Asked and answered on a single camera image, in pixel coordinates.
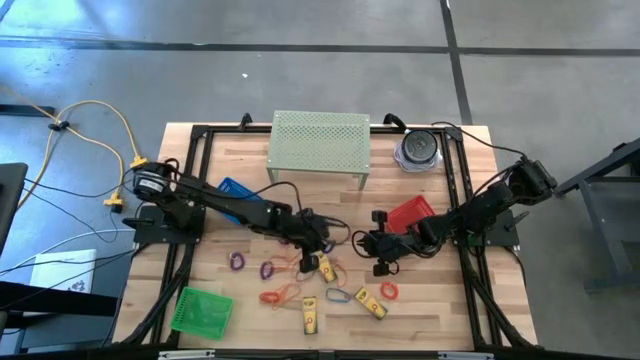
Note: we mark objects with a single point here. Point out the black frame clamp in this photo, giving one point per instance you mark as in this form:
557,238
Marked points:
395,120
245,121

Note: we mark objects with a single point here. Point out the yellow green crayon box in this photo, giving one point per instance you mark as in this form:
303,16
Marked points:
310,315
371,303
326,270

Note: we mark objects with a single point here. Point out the black floor plate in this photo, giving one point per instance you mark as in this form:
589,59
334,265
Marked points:
25,110

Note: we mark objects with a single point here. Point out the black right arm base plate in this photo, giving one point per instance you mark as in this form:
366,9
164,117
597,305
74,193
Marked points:
507,235

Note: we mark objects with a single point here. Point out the blue plastic basket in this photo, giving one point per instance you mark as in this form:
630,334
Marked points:
230,187

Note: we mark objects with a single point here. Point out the green plastic basket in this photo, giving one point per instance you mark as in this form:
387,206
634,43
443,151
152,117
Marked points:
200,312

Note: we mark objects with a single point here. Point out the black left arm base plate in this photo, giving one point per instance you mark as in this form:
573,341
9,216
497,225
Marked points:
150,230

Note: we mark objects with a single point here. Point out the silver aluminium bracket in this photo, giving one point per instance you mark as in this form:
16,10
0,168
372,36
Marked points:
465,356
187,354

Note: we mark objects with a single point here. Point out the clear crumpled plastic wrap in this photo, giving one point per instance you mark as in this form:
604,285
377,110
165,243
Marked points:
398,161

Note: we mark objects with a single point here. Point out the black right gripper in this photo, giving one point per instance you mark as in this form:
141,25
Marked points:
387,245

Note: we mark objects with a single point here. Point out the red plastic basket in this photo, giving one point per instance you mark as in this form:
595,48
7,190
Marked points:
410,212

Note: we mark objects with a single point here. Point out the black beam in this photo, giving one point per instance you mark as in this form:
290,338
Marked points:
50,300

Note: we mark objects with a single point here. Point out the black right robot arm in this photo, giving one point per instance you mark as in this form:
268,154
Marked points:
490,202

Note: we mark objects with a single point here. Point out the dark grey metal cart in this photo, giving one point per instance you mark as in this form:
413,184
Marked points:
605,210

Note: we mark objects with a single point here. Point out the sage green perforated metal shelf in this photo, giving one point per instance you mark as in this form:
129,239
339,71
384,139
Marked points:
320,142

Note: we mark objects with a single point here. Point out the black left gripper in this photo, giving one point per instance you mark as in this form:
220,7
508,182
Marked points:
312,235

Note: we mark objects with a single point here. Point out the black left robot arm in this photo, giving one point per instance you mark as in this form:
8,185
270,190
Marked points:
235,207

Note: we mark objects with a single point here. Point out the purple coil wristband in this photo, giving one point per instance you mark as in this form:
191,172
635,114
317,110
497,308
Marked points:
261,271
231,261

